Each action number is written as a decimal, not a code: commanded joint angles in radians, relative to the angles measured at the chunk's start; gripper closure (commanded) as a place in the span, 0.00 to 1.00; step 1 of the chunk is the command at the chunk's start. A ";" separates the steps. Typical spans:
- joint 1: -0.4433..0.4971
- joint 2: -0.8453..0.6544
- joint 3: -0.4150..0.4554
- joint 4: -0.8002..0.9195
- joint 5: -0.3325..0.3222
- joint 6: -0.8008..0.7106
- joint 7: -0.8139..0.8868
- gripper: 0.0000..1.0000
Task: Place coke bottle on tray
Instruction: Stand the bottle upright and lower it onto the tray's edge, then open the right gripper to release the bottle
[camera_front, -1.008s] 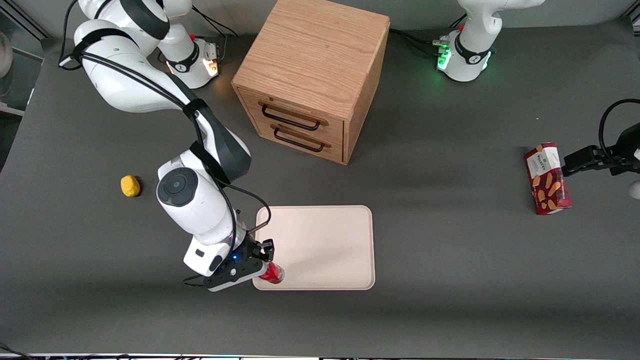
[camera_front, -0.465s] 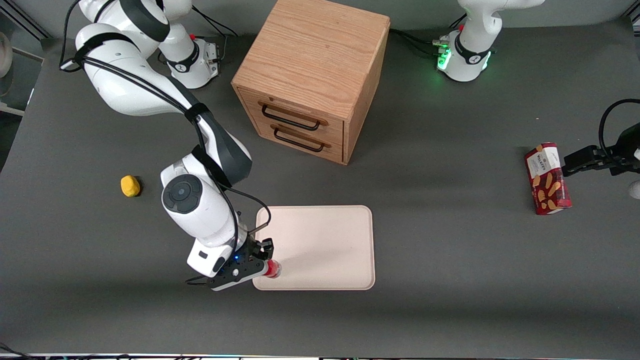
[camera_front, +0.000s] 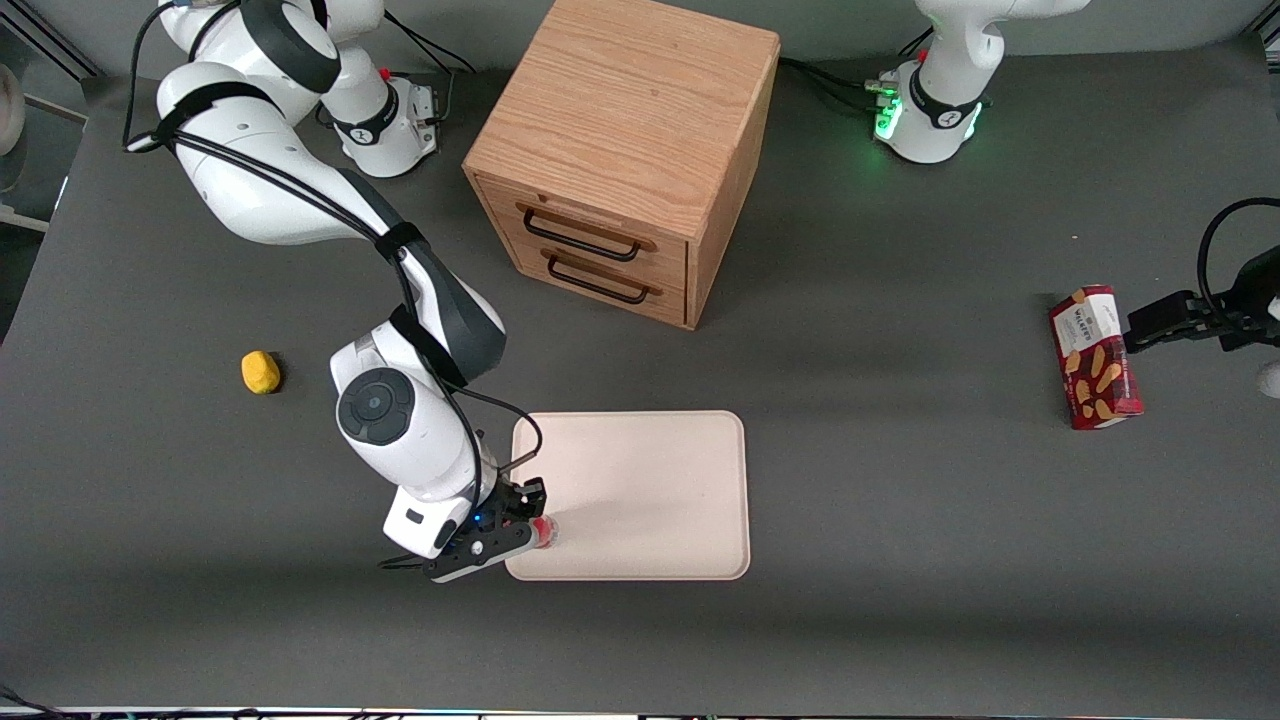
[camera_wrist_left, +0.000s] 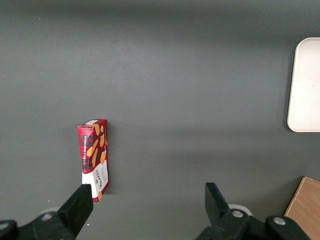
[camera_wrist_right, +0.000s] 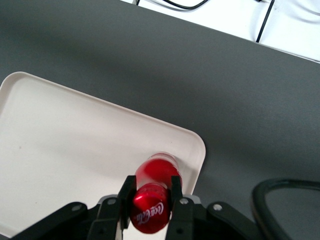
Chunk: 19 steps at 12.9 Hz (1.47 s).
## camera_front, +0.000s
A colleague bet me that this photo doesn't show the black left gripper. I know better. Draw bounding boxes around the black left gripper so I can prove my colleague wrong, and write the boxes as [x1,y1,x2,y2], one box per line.
[1125,248,1280,354]

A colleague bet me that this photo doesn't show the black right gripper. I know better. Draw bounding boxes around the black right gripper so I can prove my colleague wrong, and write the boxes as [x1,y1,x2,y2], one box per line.
[424,477,549,584]

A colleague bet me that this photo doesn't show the beige rectangular tray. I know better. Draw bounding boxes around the beige rectangular tray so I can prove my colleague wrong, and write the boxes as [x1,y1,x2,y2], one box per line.
[504,410,752,582]

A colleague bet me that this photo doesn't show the red cookie box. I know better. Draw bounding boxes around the red cookie box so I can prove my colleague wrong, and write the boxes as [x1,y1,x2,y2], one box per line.
[1048,284,1146,432]

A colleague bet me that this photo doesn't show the yellow lemon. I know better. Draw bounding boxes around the yellow lemon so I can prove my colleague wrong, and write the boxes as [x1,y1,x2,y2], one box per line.
[241,350,283,396]

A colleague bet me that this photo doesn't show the wooden drawer cabinet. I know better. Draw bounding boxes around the wooden drawer cabinet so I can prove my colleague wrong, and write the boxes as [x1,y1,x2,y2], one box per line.
[462,0,782,331]

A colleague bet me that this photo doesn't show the glass side table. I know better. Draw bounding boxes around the glass side table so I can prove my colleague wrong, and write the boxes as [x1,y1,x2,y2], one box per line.
[0,94,90,234]

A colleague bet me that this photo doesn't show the beige round object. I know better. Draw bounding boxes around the beige round object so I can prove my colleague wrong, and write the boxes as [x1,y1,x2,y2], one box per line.
[0,64,27,157]

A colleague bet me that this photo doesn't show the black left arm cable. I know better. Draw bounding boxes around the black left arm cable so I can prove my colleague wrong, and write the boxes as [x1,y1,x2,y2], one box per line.
[1196,197,1280,323]

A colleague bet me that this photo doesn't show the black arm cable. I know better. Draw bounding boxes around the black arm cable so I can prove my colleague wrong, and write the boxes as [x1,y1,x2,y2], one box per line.
[1196,197,1280,323]
[122,0,545,501]

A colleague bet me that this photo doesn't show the black lower drawer handle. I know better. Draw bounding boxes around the black lower drawer handle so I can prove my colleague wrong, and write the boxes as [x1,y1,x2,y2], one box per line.
[546,254,652,306]

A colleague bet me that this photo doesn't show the black drawer handle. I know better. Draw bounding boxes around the black drawer handle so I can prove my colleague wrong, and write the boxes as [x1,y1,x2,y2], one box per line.
[521,207,643,264]
[546,254,652,306]

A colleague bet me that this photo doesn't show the black upper drawer handle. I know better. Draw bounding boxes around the black upper drawer handle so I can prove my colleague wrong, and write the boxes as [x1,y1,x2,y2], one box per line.
[521,207,643,264]

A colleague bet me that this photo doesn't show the black velcro cable strap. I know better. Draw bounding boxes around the black velcro cable strap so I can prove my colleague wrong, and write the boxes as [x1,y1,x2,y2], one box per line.
[153,81,259,143]
[374,221,431,265]

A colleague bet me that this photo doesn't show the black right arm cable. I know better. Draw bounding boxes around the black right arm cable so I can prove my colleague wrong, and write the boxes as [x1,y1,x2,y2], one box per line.
[122,0,545,501]

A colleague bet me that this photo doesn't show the black left base cables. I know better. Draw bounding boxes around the black left base cables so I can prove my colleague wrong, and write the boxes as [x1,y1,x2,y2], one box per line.
[778,54,897,114]

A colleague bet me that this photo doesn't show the black base cables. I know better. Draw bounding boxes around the black base cables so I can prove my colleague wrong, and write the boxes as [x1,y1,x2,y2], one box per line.
[384,8,480,77]
[778,54,897,114]

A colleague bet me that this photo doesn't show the black right base cables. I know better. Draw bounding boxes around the black right base cables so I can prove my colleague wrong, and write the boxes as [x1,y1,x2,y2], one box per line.
[384,8,480,77]

